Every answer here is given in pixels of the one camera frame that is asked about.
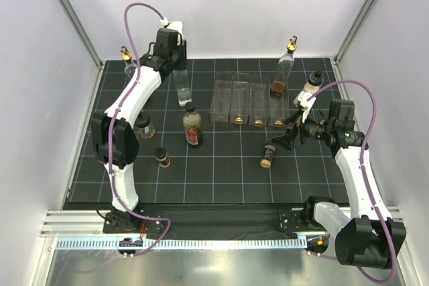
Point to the tall clear liquid bottle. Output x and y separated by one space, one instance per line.
182 86

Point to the tall bottle dark sauce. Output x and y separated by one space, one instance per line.
130 65

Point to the short bottle brown sauce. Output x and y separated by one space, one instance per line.
284 67

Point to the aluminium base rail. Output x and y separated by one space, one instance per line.
213 222

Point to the white powder shaker jar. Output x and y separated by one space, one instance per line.
314 82

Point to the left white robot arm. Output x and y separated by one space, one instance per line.
114 142

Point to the glass jar black lid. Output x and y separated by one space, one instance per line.
145 127

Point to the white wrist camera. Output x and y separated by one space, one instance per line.
304 101
174 25

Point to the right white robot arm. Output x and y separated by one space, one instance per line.
369 237

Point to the red label soy bottle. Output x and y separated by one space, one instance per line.
192 122

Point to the small upright spice bottle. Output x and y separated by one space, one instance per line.
162 157

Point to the lying small spice bottle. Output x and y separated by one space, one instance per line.
268 154

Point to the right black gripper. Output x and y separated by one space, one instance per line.
296 126

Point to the white slotted cable duct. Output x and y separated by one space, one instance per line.
134 243

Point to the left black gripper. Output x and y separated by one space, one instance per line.
181 49

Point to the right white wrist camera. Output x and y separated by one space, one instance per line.
304 101

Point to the clear acrylic organizer rack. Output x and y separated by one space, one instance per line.
259 100

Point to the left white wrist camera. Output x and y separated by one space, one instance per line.
174 25

